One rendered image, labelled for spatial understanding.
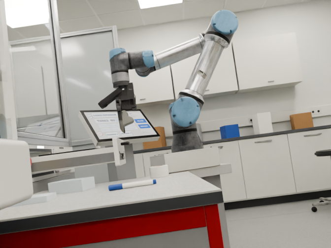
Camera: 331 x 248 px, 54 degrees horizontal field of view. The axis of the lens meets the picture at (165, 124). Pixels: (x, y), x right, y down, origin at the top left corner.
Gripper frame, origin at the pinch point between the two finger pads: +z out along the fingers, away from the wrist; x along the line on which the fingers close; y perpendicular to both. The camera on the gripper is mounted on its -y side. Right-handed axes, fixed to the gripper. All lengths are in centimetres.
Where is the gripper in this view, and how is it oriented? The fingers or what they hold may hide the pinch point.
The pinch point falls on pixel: (121, 130)
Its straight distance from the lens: 141.0
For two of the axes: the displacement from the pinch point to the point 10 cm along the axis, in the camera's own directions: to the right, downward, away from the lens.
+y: 9.9, -1.3, 0.3
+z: 1.3, 9.9, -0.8
